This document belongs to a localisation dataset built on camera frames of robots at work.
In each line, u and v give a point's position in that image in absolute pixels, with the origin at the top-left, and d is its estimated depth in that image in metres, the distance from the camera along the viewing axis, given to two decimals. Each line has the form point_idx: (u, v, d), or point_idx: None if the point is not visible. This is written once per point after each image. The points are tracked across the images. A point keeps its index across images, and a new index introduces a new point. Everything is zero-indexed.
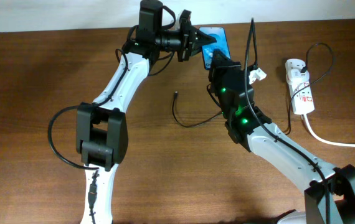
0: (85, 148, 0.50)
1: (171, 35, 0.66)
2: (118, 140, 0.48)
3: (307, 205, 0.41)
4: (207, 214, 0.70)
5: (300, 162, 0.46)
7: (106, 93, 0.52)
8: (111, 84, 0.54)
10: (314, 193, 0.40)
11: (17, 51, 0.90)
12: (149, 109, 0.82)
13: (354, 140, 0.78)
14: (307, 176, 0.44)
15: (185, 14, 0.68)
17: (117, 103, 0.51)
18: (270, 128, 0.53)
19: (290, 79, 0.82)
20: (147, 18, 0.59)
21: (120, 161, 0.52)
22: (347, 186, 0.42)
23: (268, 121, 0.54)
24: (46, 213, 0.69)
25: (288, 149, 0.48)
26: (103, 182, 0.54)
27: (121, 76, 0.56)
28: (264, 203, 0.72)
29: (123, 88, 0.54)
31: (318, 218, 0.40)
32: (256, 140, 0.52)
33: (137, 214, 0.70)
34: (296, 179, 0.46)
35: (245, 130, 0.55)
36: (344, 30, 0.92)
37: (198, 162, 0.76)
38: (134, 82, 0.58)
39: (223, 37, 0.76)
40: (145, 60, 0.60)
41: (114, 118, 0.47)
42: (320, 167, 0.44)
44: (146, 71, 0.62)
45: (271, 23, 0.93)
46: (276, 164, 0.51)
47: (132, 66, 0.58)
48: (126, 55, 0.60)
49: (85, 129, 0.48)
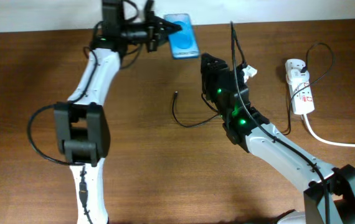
0: (67, 147, 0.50)
1: (136, 27, 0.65)
2: (99, 134, 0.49)
3: (307, 205, 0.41)
4: (207, 214, 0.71)
5: (299, 162, 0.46)
7: (80, 89, 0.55)
8: (83, 80, 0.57)
10: (313, 193, 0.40)
11: (17, 51, 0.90)
12: (149, 109, 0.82)
13: (354, 140, 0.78)
14: (306, 177, 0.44)
15: (149, 3, 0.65)
17: (92, 98, 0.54)
18: (268, 129, 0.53)
19: (291, 79, 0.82)
20: (108, 12, 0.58)
21: (105, 155, 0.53)
22: (346, 186, 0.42)
23: (266, 122, 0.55)
24: (46, 213, 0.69)
25: (286, 149, 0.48)
26: (91, 178, 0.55)
27: (92, 71, 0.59)
28: (264, 203, 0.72)
29: (96, 82, 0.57)
31: (317, 219, 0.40)
32: (255, 141, 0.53)
33: (137, 214, 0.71)
34: (295, 180, 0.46)
35: (243, 131, 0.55)
36: (344, 30, 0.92)
37: (198, 162, 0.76)
38: (108, 74, 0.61)
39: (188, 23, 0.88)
40: (113, 53, 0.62)
41: (91, 112, 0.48)
42: (319, 167, 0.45)
44: (116, 64, 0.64)
45: (271, 23, 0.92)
46: (274, 165, 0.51)
47: (102, 62, 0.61)
48: (93, 51, 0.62)
49: (63, 128, 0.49)
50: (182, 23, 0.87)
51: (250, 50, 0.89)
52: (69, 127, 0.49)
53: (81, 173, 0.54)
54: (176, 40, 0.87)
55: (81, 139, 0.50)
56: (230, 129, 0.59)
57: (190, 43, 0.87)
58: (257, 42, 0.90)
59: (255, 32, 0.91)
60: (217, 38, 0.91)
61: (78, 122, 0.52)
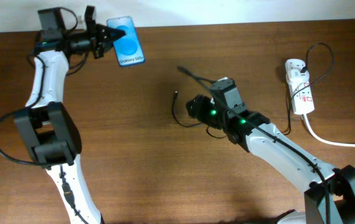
0: (40, 152, 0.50)
1: (78, 38, 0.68)
2: (66, 129, 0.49)
3: (306, 205, 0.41)
4: (207, 214, 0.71)
5: (299, 163, 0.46)
7: (35, 94, 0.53)
8: (35, 83, 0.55)
10: (314, 194, 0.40)
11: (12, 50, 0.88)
12: (149, 109, 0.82)
13: (353, 140, 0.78)
14: (307, 177, 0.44)
15: (88, 10, 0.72)
17: (48, 97, 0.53)
18: (268, 129, 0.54)
19: (291, 79, 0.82)
20: (47, 17, 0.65)
21: (78, 150, 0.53)
22: (346, 186, 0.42)
23: (266, 121, 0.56)
24: (47, 213, 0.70)
25: (287, 150, 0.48)
26: (73, 177, 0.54)
27: (43, 74, 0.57)
28: (264, 203, 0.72)
29: (50, 82, 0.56)
31: (318, 219, 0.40)
32: (255, 141, 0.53)
33: (137, 214, 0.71)
34: (296, 180, 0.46)
35: (243, 130, 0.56)
36: (344, 29, 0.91)
37: (198, 162, 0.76)
38: (59, 74, 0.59)
39: (131, 27, 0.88)
40: (58, 53, 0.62)
41: (52, 110, 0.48)
42: (320, 167, 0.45)
44: (65, 62, 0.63)
45: (271, 23, 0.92)
46: (274, 165, 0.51)
47: (49, 63, 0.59)
48: (38, 56, 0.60)
49: (29, 132, 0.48)
50: (125, 28, 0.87)
51: (250, 50, 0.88)
52: (34, 130, 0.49)
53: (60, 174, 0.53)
54: (122, 46, 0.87)
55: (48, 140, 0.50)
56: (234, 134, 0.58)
57: (136, 50, 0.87)
58: (256, 42, 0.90)
59: (255, 32, 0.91)
60: (217, 37, 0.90)
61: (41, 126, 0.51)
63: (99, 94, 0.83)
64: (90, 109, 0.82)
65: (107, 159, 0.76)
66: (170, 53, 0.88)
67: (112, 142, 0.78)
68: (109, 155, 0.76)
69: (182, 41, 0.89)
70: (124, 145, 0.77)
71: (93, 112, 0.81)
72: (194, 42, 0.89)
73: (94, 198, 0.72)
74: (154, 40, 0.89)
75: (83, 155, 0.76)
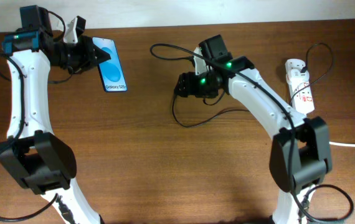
0: (30, 182, 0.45)
1: (65, 48, 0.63)
2: (57, 160, 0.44)
3: (273, 149, 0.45)
4: (207, 214, 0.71)
5: (274, 109, 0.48)
7: (16, 118, 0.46)
8: (14, 102, 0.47)
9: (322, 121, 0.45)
10: (281, 138, 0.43)
11: None
12: (149, 109, 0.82)
13: (354, 140, 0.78)
14: (277, 123, 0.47)
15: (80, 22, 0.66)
17: (33, 124, 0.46)
18: (251, 74, 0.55)
19: (290, 79, 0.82)
20: (30, 14, 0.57)
21: (73, 173, 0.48)
22: (312, 135, 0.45)
23: (251, 66, 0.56)
24: (47, 213, 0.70)
25: (266, 97, 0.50)
26: (70, 198, 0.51)
27: (20, 86, 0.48)
28: (265, 203, 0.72)
29: (32, 101, 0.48)
31: (281, 163, 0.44)
32: (238, 85, 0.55)
33: (137, 214, 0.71)
34: (269, 125, 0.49)
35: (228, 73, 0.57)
36: (345, 29, 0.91)
37: (198, 162, 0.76)
38: (40, 83, 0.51)
39: (116, 52, 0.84)
40: (37, 53, 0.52)
41: (40, 140, 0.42)
42: (292, 116, 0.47)
44: (45, 62, 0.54)
45: (271, 23, 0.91)
46: (253, 111, 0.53)
47: (28, 71, 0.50)
48: (12, 59, 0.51)
49: (17, 167, 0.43)
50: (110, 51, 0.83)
51: (250, 50, 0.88)
52: (21, 163, 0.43)
53: (56, 198, 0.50)
54: (106, 71, 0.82)
55: (37, 170, 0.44)
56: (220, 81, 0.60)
57: (119, 76, 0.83)
58: (256, 42, 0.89)
59: (255, 32, 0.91)
60: None
61: (30, 150, 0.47)
63: (99, 94, 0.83)
64: (90, 109, 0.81)
65: (107, 159, 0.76)
66: (170, 53, 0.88)
67: (112, 142, 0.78)
68: (109, 155, 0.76)
69: (182, 41, 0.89)
70: (124, 145, 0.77)
71: (93, 112, 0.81)
72: (193, 42, 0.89)
73: (94, 198, 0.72)
74: (154, 40, 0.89)
75: (83, 155, 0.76)
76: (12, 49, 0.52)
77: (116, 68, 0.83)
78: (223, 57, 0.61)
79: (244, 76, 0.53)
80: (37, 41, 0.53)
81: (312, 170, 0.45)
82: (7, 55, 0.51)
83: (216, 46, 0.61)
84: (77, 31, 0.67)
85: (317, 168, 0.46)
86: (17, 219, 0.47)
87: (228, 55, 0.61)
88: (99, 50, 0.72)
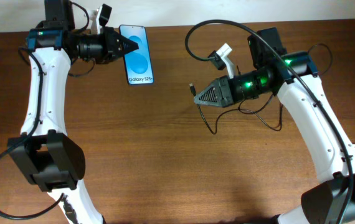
0: (38, 179, 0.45)
1: (89, 40, 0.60)
2: (69, 162, 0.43)
3: (319, 186, 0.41)
4: (207, 214, 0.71)
5: (333, 144, 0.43)
7: (32, 115, 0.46)
8: (31, 100, 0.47)
9: None
10: (336, 184, 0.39)
11: (11, 49, 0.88)
12: (149, 109, 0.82)
13: (354, 140, 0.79)
14: (334, 165, 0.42)
15: (106, 10, 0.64)
17: (48, 123, 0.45)
18: (312, 88, 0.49)
19: None
20: (53, 6, 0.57)
21: (81, 176, 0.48)
22: None
23: (314, 73, 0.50)
24: (47, 213, 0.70)
25: (325, 122, 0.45)
26: (76, 198, 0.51)
27: (38, 84, 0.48)
28: (264, 203, 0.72)
29: (49, 99, 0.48)
31: (323, 204, 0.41)
32: (294, 94, 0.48)
33: (137, 214, 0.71)
34: (321, 160, 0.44)
35: (286, 75, 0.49)
36: (344, 30, 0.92)
37: (198, 162, 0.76)
38: (58, 82, 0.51)
39: (146, 42, 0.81)
40: (57, 53, 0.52)
41: (52, 141, 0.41)
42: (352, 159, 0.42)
44: (66, 61, 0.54)
45: (271, 23, 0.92)
46: (301, 128, 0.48)
47: (48, 68, 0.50)
48: (33, 55, 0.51)
49: (27, 163, 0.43)
50: (139, 40, 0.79)
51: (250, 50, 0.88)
52: (33, 161, 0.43)
53: (61, 198, 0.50)
54: (132, 61, 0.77)
55: (47, 167, 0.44)
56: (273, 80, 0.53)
57: (146, 68, 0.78)
58: None
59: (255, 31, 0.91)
60: (218, 38, 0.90)
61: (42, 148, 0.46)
63: (99, 94, 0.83)
64: (91, 108, 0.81)
65: (107, 160, 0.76)
66: (170, 53, 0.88)
67: (112, 142, 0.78)
68: (110, 155, 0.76)
69: (182, 42, 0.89)
70: (124, 145, 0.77)
71: (93, 112, 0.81)
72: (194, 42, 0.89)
73: (94, 198, 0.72)
74: (154, 40, 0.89)
75: None
76: (35, 45, 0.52)
77: (143, 60, 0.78)
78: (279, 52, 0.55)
79: (308, 89, 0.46)
80: (60, 39, 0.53)
81: (351, 215, 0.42)
82: (30, 50, 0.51)
83: (271, 40, 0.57)
84: (101, 20, 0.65)
85: None
86: (23, 218, 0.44)
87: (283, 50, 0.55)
88: (127, 41, 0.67)
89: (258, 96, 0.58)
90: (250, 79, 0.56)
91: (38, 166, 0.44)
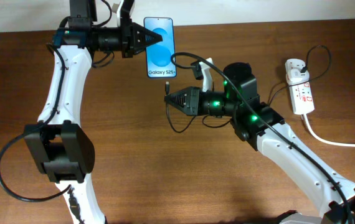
0: (49, 168, 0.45)
1: (108, 33, 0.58)
2: (80, 155, 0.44)
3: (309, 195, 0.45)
4: (207, 214, 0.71)
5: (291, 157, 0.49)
7: (50, 105, 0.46)
8: (52, 92, 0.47)
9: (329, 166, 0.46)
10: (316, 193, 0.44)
11: (11, 48, 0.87)
12: (149, 109, 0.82)
13: (354, 140, 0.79)
14: (327, 194, 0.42)
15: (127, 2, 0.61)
17: (65, 114, 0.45)
18: (284, 132, 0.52)
19: (291, 79, 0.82)
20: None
21: (90, 170, 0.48)
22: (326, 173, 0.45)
23: (281, 121, 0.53)
24: (47, 213, 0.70)
25: (304, 159, 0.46)
26: (81, 193, 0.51)
27: (59, 78, 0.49)
28: (264, 203, 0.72)
29: (69, 92, 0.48)
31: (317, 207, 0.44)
32: (269, 144, 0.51)
33: (137, 214, 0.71)
34: (314, 195, 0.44)
35: (257, 129, 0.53)
36: (344, 29, 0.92)
37: (198, 162, 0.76)
38: (80, 77, 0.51)
39: (172, 34, 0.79)
40: (81, 51, 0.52)
41: (66, 131, 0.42)
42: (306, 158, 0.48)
44: (88, 60, 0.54)
45: (271, 23, 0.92)
46: (289, 172, 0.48)
47: (70, 63, 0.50)
48: (59, 51, 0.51)
49: (41, 152, 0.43)
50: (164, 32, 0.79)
51: (250, 49, 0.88)
52: (46, 149, 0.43)
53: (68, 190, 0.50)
54: (153, 56, 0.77)
55: (59, 158, 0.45)
56: (236, 122, 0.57)
57: (167, 61, 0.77)
58: (256, 42, 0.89)
59: (255, 31, 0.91)
60: (217, 38, 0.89)
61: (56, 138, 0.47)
63: (98, 95, 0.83)
64: (90, 109, 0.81)
65: (107, 159, 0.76)
66: None
67: (112, 142, 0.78)
68: (109, 155, 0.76)
69: (181, 41, 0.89)
70: (124, 144, 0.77)
71: (93, 112, 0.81)
72: (194, 42, 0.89)
73: None
74: None
75: None
76: (60, 42, 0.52)
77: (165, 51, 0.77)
78: (255, 101, 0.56)
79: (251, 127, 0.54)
80: (84, 39, 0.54)
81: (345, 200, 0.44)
82: (55, 46, 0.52)
83: (250, 89, 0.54)
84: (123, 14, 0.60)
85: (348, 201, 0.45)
86: (30, 200, 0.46)
87: (256, 99, 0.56)
88: (147, 31, 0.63)
89: (221, 115, 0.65)
90: (218, 99, 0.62)
91: (51, 155, 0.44)
